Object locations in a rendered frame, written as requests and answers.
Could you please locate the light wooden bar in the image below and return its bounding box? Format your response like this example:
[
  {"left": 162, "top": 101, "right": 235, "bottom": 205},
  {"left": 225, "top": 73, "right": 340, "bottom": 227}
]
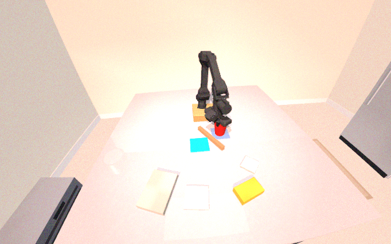
[{"left": 198, "top": 126, "right": 224, "bottom": 150}]

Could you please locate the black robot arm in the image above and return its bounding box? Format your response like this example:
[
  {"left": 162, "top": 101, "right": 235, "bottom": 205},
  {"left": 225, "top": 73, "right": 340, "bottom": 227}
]
[{"left": 196, "top": 51, "right": 232, "bottom": 122}]

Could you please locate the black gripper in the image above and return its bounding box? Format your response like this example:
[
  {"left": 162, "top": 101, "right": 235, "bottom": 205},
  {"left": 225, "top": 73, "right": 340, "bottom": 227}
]
[{"left": 204, "top": 106, "right": 232, "bottom": 127}]

